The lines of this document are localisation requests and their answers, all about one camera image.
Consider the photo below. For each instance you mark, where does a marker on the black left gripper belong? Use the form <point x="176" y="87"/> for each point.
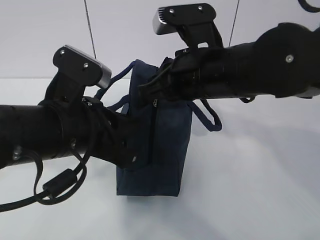
<point x="97" y="131"/>

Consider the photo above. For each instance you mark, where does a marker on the navy blue lunch bag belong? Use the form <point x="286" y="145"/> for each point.
<point x="162" y="140"/>

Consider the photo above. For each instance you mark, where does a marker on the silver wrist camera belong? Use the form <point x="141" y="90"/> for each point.
<point x="76" y="70"/>
<point x="193" y="22"/>

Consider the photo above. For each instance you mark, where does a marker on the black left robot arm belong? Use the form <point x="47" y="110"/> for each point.
<point x="53" y="131"/>

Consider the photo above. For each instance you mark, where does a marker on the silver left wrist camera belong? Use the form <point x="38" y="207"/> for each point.
<point x="76" y="70"/>

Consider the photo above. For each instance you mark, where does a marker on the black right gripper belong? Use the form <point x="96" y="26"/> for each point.
<point x="177" y="79"/>

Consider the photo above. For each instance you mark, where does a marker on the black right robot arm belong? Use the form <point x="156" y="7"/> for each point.
<point x="283" y="62"/>

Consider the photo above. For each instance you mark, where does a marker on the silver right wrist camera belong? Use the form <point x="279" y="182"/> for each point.
<point x="193" y="22"/>

